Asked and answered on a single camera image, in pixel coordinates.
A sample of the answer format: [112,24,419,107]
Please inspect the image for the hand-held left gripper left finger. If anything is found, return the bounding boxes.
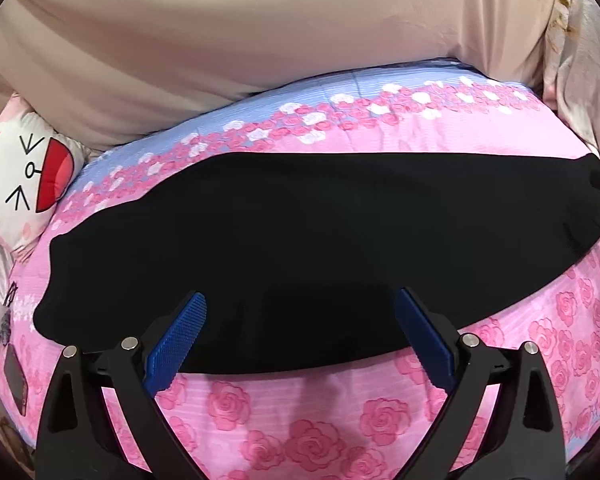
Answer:
[35,291,207,480]

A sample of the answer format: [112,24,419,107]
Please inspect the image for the pink rose print quilt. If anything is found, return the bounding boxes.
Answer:
[0,57,600,480]

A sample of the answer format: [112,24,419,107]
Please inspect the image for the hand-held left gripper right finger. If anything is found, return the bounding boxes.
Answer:
[394,287,568,480]

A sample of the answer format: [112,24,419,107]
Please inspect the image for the cartoon face pillow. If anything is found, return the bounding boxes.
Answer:
[0,92,88,261]

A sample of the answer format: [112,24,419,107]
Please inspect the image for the dark rectangular device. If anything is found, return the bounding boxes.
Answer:
[2,342,31,418]

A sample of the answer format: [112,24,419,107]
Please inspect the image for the pale floral fleece blanket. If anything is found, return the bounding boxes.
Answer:
[540,0,600,156]

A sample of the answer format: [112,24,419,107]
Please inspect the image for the beige cloth cover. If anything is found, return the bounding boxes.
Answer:
[0,0,561,153]

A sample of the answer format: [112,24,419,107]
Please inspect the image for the black pants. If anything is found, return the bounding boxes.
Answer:
[34,151,600,376]

